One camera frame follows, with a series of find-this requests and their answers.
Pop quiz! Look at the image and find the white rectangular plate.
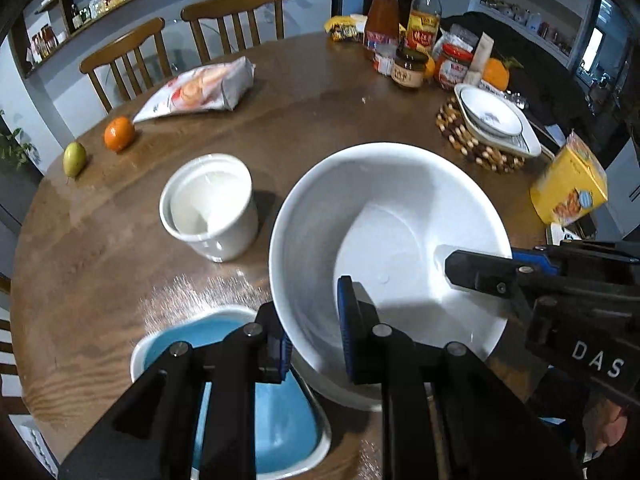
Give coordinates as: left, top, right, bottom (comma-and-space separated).
454, 84, 542, 158

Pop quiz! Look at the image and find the white paper packet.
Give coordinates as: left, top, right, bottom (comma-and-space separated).
465, 31, 496, 86

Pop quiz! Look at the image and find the wooden chair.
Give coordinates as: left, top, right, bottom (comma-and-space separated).
181, 0, 289, 63
80, 17, 173, 113
0, 272, 21, 416

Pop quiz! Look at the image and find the blue plate white rim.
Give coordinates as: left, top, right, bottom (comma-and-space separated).
130, 305, 332, 480

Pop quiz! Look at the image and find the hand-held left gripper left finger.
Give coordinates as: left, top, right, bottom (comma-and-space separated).
57, 302, 294, 480

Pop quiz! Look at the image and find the person's right hand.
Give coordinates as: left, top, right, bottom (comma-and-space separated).
582, 395, 628, 463

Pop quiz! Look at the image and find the small red label bottle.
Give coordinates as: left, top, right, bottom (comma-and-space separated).
372, 42, 398, 77

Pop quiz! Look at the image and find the white cylindrical pot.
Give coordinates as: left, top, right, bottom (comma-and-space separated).
159, 154, 260, 262

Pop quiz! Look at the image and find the yellow snack packet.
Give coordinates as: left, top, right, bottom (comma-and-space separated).
324, 14, 368, 42

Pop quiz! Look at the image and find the white and red snack bag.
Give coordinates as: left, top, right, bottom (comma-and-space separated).
132, 56, 256, 123

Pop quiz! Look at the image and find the yellow cardboard box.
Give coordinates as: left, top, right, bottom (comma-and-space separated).
530, 130, 609, 226

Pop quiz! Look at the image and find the brown lid sauce jar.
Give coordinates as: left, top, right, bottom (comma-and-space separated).
391, 47, 430, 91

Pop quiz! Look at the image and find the orange juice bottle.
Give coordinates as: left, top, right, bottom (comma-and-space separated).
364, 0, 401, 51

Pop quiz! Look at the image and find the white device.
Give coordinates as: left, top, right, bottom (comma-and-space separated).
546, 215, 597, 247

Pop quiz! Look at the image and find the red label jar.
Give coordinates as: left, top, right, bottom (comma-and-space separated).
434, 42, 475, 92

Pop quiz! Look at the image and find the orange mandarin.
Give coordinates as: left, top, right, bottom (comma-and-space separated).
104, 116, 136, 153

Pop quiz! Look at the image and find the white wall cabinet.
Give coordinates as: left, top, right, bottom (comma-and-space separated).
480, 0, 586, 56

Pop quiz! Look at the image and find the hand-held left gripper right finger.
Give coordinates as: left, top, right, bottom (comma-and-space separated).
336, 275, 585, 480

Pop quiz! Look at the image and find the wooden bead trivet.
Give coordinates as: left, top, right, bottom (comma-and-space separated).
435, 96, 526, 175

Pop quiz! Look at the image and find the wooden wall shelf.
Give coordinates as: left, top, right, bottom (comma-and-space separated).
10, 0, 251, 78

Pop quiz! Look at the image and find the small patterned white bowl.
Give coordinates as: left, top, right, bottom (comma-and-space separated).
459, 85, 526, 138

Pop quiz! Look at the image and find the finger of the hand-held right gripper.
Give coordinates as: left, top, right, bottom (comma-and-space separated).
512, 239, 640, 286
444, 249, 640, 322

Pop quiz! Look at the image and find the orange fruit with leaves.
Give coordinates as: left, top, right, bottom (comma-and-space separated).
481, 56, 523, 92

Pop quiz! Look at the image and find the yellow label oil bottle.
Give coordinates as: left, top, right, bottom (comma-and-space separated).
406, 0, 443, 56

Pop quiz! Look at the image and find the green leafy plant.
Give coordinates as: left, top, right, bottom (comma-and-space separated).
0, 110, 38, 171

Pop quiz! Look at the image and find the large white bowl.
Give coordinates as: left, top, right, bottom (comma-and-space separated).
269, 142, 514, 412

